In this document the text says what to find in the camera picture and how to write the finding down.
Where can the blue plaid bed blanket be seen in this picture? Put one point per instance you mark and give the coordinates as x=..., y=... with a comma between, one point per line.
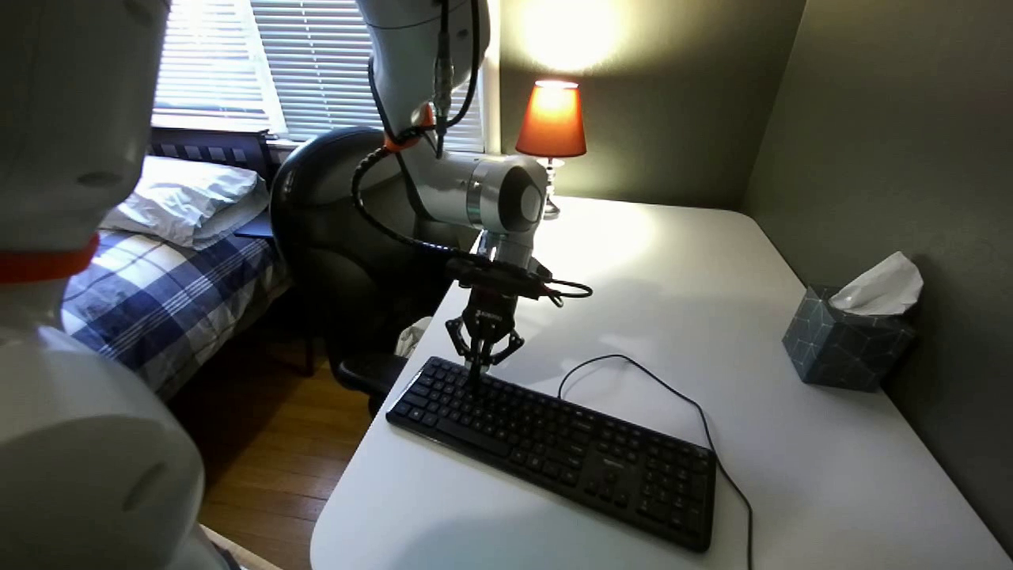
x=168, y=301

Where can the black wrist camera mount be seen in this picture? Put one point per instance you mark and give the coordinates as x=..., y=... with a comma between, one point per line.
x=508, y=273

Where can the white bed pillow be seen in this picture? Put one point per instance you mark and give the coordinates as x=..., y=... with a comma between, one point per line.
x=189, y=202

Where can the table lamp with orange shade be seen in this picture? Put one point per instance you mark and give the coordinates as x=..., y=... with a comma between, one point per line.
x=550, y=117

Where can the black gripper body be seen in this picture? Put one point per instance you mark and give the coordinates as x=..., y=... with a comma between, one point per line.
x=490, y=307

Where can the black computer keyboard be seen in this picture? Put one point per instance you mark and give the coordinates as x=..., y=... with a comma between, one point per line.
x=569, y=453

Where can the dark bed headboard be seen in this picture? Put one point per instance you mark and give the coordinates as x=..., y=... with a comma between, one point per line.
x=208, y=144

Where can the grey patterned tissue box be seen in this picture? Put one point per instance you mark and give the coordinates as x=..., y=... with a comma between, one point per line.
x=843, y=343

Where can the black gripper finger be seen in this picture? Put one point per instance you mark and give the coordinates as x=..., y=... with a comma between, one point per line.
x=503, y=343
x=463, y=337

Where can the black office chair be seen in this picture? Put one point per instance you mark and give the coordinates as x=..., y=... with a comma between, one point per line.
x=326, y=255

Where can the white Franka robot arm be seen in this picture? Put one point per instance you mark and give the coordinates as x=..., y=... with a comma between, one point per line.
x=463, y=185

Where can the white window blinds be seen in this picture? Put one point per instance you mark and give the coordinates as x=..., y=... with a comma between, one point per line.
x=294, y=64

